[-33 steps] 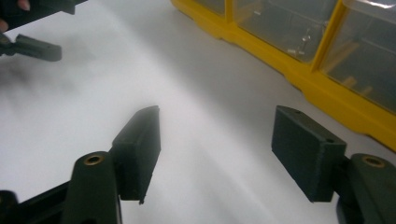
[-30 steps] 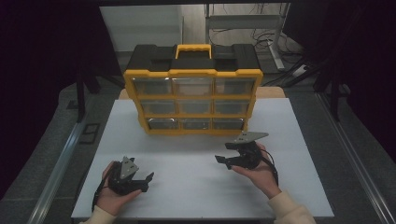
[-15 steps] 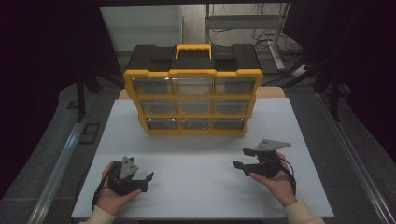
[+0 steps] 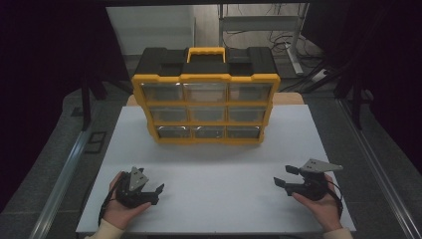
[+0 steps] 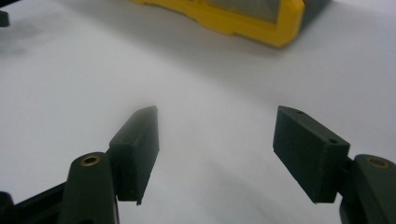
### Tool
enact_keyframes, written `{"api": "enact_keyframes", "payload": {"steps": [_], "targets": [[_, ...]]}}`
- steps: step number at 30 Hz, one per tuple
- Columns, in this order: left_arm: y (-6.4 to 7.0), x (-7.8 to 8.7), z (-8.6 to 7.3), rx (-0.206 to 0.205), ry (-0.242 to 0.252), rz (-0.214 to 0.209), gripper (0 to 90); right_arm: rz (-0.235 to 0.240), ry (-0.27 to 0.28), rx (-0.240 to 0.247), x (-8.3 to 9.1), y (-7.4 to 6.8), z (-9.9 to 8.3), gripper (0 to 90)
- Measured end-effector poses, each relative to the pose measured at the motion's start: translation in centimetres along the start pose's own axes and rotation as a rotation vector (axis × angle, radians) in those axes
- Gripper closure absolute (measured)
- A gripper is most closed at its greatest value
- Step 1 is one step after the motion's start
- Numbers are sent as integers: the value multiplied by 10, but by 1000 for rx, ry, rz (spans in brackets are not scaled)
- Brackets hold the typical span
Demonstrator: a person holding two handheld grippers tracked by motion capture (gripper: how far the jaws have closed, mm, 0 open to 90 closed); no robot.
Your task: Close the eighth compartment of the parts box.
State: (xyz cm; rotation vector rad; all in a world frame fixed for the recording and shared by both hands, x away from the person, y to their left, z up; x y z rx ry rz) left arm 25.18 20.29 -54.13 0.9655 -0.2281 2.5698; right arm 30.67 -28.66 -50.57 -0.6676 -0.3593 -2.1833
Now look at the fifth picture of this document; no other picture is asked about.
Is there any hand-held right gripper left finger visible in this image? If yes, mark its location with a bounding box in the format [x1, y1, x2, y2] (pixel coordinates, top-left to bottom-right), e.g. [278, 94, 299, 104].
[108, 105, 161, 206]

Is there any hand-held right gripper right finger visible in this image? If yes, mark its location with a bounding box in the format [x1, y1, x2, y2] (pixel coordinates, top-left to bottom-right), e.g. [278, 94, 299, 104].
[273, 105, 351, 204]

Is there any yellow and black parts organizer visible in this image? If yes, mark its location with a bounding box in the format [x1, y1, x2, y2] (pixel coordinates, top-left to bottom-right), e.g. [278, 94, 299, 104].
[130, 0, 332, 49]

